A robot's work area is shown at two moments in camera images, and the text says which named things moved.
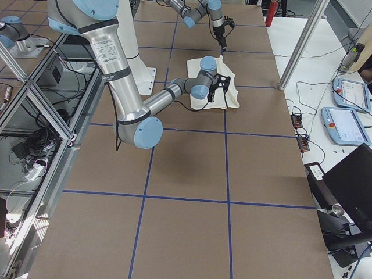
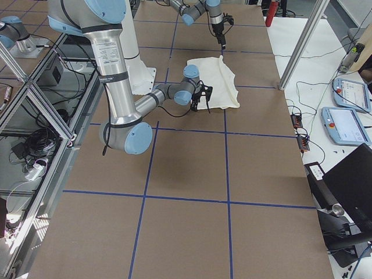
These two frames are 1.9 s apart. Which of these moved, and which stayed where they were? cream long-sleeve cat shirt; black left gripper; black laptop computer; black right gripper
Moved: black right gripper
Stayed: black left gripper; black laptop computer; cream long-sleeve cat shirt
